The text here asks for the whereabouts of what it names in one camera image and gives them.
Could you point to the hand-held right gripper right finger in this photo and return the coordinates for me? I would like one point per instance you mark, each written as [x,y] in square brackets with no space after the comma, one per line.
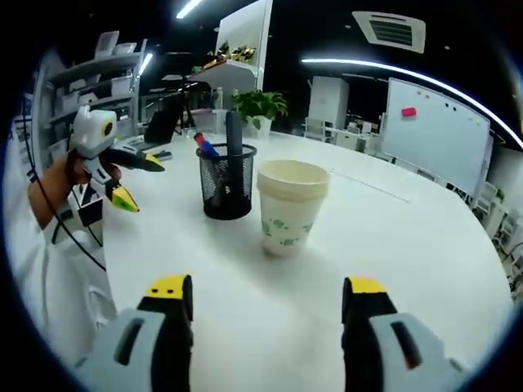
[367,347]

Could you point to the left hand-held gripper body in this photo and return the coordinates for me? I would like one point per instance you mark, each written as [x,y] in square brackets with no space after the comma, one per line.
[94,130]

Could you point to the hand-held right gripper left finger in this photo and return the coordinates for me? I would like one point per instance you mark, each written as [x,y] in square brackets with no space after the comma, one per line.
[159,343]

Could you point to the red cap whiteboard marker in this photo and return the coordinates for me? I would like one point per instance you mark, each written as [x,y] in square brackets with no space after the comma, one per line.
[199,139]

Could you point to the blue cap whiteboard marker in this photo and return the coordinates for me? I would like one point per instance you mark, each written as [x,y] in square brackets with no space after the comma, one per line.
[212,150]

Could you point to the black mesh pen holder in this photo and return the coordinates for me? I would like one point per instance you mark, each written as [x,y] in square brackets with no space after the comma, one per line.
[226,183]

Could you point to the white paper cup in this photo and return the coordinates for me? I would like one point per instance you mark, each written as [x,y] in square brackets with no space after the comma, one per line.
[292,171]
[292,192]
[286,224]

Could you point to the white rolling whiteboard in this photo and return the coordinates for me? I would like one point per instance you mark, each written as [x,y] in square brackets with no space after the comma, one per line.
[433,130]

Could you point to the pink whiteboard eraser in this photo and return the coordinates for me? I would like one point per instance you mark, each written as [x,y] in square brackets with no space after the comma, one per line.
[408,112]

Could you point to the row of small whiteboard magnets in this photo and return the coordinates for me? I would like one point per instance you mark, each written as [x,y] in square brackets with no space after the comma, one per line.
[445,105]

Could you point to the person's left hand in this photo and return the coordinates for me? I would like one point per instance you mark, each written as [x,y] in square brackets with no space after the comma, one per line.
[77,169]

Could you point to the black white smartphone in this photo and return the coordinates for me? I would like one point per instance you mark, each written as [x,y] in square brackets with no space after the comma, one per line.
[161,155]

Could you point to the black laptop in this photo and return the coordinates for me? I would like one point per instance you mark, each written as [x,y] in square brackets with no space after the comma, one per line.
[161,126]

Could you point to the grey metal shelving rack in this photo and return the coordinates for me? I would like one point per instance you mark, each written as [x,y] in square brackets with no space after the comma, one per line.
[94,90]

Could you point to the black tripod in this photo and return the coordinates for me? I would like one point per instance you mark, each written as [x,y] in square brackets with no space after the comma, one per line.
[186,106]

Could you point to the short ceiling light strip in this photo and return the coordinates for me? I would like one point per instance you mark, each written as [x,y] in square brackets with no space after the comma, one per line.
[145,63]

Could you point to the clear plastic storage box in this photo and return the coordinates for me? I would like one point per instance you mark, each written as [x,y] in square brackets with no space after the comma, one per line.
[107,43]
[124,48]

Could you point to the green potted plant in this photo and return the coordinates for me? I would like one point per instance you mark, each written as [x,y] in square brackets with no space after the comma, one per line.
[259,106]

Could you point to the gold ornaments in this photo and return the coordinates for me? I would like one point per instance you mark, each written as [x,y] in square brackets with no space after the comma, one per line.
[233,53]

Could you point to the long ceiling light strip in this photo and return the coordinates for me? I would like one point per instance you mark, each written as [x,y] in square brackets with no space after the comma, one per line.
[190,8]

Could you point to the white display stand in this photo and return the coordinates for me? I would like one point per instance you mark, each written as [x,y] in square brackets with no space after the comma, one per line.
[245,36]

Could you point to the tall white cabinet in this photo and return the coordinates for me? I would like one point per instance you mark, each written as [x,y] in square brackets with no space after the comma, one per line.
[329,102]

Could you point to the small potted plant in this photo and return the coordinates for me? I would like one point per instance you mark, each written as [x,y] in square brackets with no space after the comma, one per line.
[500,194]

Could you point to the curved ceiling light strip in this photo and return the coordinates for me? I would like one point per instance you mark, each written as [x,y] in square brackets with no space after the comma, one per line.
[367,61]

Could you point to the white ceiling air vent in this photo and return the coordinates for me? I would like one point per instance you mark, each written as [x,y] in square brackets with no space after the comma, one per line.
[390,30]

